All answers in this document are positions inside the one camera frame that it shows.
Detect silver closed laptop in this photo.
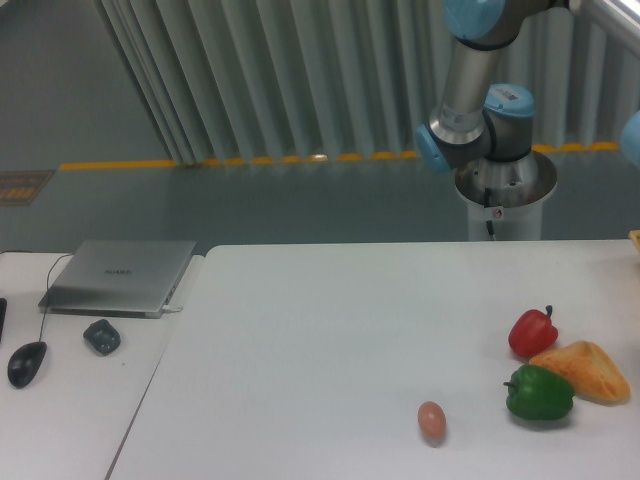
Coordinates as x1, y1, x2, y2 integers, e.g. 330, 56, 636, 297
39, 240, 196, 318

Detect brown egg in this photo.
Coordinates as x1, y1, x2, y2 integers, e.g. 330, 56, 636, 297
417, 401, 447, 441

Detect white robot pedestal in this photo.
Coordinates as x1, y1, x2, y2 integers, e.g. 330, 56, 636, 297
455, 151, 558, 241

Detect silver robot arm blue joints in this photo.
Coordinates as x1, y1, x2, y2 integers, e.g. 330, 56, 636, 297
415, 1, 569, 172

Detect green bell pepper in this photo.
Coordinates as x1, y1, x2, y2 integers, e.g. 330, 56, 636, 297
503, 365, 575, 421

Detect black keyboard edge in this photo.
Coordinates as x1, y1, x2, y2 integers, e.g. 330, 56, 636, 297
0, 297, 8, 342

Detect golden bread loaf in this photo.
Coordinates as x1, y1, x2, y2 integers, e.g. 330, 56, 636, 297
529, 341, 631, 404

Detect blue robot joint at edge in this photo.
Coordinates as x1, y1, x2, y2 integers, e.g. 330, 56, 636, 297
619, 111, 640, 167

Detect red bell pepper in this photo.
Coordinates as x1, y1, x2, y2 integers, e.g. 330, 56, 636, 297
508, 305, 559, 358

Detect small black plastic object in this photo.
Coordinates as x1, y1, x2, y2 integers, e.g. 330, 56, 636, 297
83, 319, 121, 356

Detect black pedestal cable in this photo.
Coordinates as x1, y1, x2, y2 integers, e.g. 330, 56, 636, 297
482, 186, 498, 242

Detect white corrugated curtain wall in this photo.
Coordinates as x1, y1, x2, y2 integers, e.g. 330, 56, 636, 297
99, 1, 639, 165

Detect black mouse cable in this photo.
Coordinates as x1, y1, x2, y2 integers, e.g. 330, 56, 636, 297
38, 252, 75, 345

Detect wooden object at edge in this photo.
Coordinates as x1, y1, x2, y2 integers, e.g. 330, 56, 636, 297
628, 230, 640, 252

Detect black computer mouse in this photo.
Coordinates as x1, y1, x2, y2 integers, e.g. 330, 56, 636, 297
7, 341, 48, 389

